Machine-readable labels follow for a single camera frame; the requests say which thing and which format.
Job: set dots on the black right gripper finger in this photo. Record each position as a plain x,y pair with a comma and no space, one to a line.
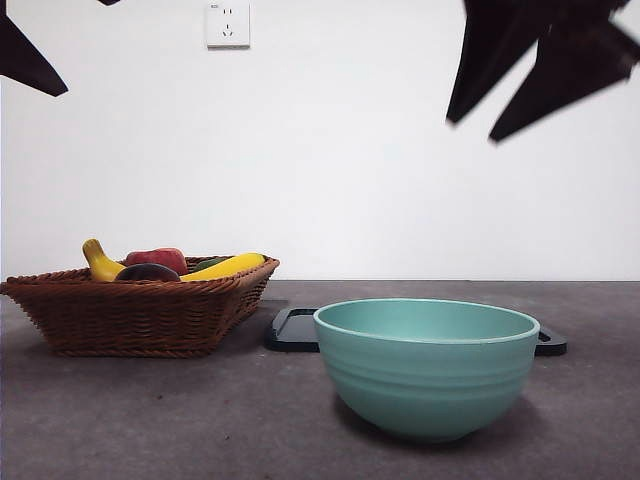
495,45
570,75

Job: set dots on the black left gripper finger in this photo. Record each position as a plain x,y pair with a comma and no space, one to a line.
109,2
25,60

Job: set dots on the dark purple plum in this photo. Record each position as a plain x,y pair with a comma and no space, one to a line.
147,274

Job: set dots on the teal ribbed bowl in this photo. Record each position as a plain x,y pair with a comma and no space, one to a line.
427,385

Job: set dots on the yellow banana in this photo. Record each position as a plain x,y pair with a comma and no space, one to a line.
102,265

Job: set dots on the red apple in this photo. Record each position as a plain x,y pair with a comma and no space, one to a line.
155,256

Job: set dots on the green vegetable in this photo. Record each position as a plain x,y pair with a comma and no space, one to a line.
207,263

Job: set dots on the brown wicker basket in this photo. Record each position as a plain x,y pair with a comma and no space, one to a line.
130,320

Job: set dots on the black rectangular tray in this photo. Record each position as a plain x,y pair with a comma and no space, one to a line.
290,332

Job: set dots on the white wall socket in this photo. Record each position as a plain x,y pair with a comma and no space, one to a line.
227,25

